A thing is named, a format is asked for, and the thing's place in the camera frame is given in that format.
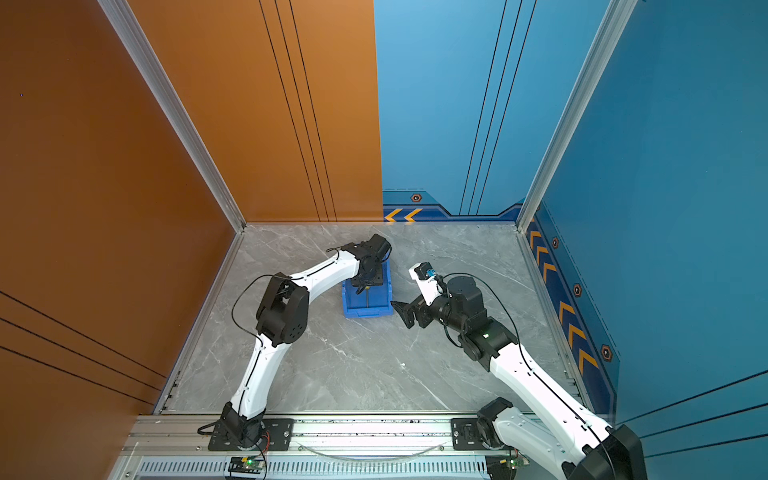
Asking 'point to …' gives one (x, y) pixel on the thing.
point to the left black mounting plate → (279, 436)
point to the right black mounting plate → (465, 435)
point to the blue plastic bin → (372, 301)
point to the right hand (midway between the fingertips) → (404, 291)
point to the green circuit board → (251, 465)
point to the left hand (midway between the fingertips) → (375, 277)
